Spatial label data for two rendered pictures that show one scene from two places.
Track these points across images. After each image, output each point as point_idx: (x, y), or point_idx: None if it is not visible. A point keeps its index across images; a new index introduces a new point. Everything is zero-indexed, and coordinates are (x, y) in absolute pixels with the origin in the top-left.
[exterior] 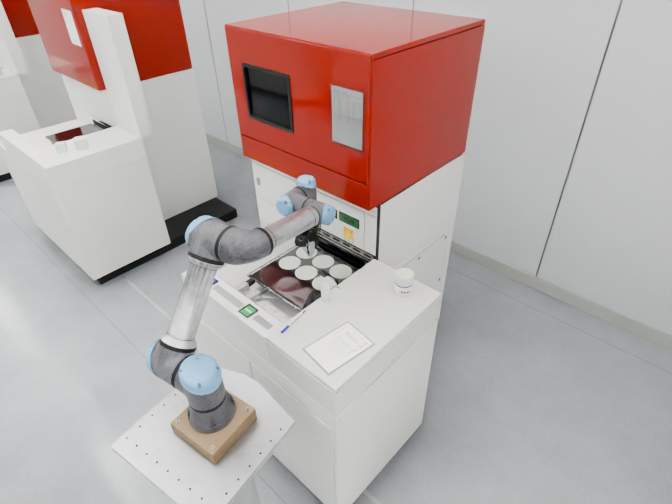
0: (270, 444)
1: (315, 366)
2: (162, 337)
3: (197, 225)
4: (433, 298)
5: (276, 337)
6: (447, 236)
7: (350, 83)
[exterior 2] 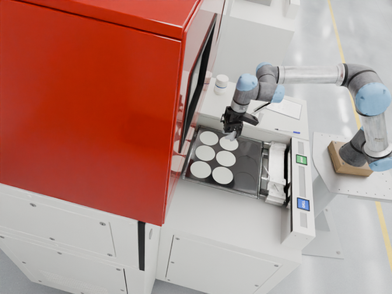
0: (331, 135)
1: (303, 111)
2: (391, 147)
3: (387, 87)
4: (214, 79)
5: (304, 134)
6: None
7: None
